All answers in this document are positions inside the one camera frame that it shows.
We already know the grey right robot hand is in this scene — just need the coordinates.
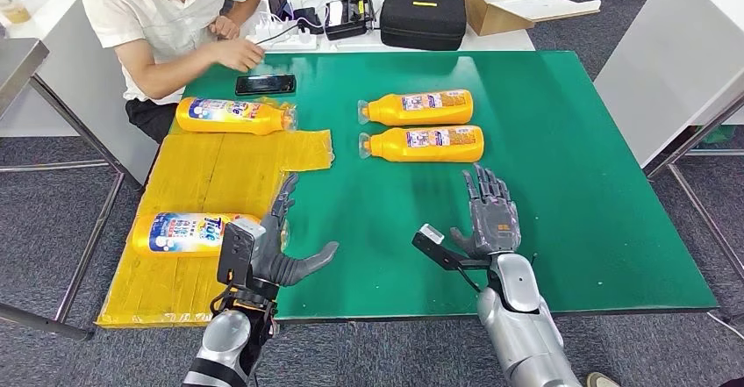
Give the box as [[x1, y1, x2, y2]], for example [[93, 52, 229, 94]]
[[448, 163, 523, 261]]

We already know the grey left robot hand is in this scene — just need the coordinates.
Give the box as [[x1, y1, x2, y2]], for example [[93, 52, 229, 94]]
[[249, 173, 340, 301]]

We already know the person's left hand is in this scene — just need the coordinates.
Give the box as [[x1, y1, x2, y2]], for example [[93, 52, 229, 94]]
[[208, 15, 241, 41]]

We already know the person's right hand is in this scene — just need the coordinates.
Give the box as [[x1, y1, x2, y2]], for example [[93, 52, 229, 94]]
[[215, 38, 267, 74]]

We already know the black smartphone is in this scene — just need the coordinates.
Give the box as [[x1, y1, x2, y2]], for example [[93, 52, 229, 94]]
[[234, 74, 297, 97]]

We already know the orange detergent bottle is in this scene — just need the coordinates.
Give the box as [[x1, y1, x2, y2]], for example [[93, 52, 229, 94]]
[[357, 125, 486, 164], [131, 212, 290, 259], [175, 97, 299, 137], [356, 89, 475, 127]]

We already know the white power strip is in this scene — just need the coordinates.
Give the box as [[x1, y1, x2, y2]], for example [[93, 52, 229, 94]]
[[247, 20, 319, 52]]

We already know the person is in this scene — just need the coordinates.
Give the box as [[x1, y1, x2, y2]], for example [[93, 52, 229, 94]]
[[81, 0, 268, 144]]

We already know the black power adapter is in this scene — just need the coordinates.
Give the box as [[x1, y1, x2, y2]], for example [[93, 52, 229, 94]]
[[292, 7, 325, 35]]

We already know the yellow tape mat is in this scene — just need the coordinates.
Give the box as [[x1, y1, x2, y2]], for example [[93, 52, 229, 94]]
[[96, 97, 335, 330]]

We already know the black desktop device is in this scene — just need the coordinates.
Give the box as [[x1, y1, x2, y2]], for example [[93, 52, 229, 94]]
[[324, 0, 378, 41]]

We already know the white table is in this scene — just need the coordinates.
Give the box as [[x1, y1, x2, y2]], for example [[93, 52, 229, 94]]
[[592, 0, 744, 169], [232, 0, 537, 53], [0, 0, 159, 185]]

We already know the black carrying case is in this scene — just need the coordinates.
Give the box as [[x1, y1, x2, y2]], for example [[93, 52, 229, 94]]
[[379, 0, 469, 53]]

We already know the tan shoe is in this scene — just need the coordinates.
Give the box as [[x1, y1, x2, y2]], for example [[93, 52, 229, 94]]
[[585, 371, 622, 387]]

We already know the open cardboard box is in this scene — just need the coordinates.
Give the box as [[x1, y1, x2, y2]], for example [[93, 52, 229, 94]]
[[454, 0, 603, 37]]

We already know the steel table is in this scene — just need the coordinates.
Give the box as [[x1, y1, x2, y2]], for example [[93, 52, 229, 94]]
[[641, 90, 744, 325], [0, 38, 144, 342]]

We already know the plastic drink cup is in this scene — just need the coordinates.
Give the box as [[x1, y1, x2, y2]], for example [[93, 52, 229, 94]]
[[0, 0, 33, 25]]

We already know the white packing sheet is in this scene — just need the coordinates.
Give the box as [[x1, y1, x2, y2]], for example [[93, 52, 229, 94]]
[[473, 0, 603, 24]]

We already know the green plastic crate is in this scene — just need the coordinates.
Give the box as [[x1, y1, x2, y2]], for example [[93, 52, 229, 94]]
[[697, 126, 734, 146]]

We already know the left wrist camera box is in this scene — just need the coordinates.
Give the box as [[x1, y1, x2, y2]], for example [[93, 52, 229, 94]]
[[216, 219, 267, 289]]

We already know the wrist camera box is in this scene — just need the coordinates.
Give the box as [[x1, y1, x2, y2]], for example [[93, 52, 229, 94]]
[[216, 219, 267, 289], [411, 224, 492, 273]]

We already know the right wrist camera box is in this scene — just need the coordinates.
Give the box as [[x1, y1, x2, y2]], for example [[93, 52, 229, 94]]
[[411, 224, 492, 273]]

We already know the white floor cable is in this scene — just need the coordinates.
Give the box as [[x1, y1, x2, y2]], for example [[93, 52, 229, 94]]
[[705, 312, 744, 342]]

